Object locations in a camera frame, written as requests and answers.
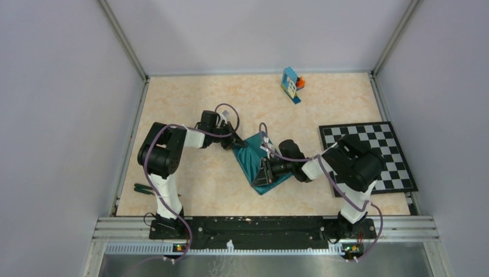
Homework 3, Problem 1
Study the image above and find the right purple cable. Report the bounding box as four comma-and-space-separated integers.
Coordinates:
258, 122, 384, 263

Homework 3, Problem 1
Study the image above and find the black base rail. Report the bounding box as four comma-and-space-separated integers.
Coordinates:
148, 216, 377, 259

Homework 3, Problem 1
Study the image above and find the colourful toy block house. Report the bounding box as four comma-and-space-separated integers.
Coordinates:
281, 67, 306, 104

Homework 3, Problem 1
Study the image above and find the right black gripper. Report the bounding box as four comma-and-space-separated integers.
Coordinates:
251, 156, 294, 187

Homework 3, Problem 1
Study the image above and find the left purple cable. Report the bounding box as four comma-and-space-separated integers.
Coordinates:
142, 103, 240, 264

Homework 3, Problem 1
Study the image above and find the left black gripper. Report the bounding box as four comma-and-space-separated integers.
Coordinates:
210, 122, 247, 151

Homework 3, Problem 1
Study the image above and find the black white checkerboard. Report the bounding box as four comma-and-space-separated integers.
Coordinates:
318, 121, 418, 194

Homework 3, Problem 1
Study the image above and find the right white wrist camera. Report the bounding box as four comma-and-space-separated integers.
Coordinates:
260, 137, 276, 153

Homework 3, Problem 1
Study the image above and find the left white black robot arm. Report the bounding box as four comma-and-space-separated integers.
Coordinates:
137, 110, 248, 239

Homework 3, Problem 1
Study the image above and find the purple cable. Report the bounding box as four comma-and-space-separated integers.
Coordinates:
142, 103, 240, 264
258, 122, 384, 263

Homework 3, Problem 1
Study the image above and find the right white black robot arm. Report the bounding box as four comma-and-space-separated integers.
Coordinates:
251, 135, 386, 241

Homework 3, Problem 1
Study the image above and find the teal cloth napkin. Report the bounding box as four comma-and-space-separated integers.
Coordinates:
232, 131, 292, 195

